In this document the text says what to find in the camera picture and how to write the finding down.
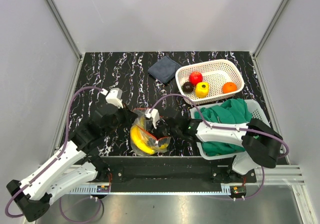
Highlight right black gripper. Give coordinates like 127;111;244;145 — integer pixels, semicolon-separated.
147;118;181;148

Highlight clear zip top bag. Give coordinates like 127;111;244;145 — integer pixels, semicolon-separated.
129;107;172;157

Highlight yellow fake bananas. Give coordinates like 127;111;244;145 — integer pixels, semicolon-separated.
129;117;170;156

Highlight dark fake avocado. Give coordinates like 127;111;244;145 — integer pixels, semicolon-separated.
182;82;195;93

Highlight yellow fake bell pepper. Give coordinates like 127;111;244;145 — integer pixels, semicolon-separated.
195;82;210;98

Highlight red fake apple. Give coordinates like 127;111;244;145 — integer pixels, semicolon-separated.
189;71;203;86

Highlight fake orange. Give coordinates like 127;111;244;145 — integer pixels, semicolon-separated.
222;82;238;94

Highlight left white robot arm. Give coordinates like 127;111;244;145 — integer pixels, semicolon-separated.
6;104;137;222

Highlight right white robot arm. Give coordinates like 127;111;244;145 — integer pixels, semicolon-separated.
151;117;284;182

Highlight white perforated basket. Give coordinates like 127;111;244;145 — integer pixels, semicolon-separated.
175;59;245;105

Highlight dark blue folded cloth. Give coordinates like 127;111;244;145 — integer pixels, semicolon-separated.
148;56;182;84

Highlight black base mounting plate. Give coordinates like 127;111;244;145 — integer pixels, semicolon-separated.
95;156;257;194

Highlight white basket with clothes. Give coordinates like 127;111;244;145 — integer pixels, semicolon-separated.
196;99;270;160

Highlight green cloth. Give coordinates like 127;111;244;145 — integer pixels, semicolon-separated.
194;98;253;156

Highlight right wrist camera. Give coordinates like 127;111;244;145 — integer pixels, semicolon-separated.
144;108;160;129

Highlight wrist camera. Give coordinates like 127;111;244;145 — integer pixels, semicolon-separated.
101;88;124;109
144;108;160;129

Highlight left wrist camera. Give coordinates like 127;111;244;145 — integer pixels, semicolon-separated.
101;88;124;109

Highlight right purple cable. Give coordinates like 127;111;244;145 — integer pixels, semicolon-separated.
149;93;290;159

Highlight purple cable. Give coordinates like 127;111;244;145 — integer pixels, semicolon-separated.
149;93;290;159
4;86;108;218

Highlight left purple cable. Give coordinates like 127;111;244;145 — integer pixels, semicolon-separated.
4;86;108;218

